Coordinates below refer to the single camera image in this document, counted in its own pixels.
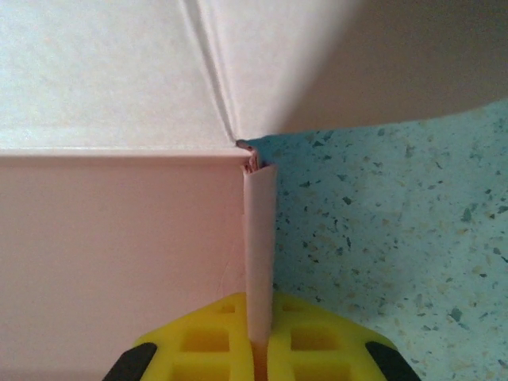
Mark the pink cloth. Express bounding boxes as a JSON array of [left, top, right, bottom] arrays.
[[0, 0, 508, 381]]

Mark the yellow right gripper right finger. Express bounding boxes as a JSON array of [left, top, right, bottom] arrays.
[[266, 291, 421, 381]]

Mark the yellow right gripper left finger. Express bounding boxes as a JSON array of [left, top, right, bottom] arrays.
[[105, 292, 255, 381]]

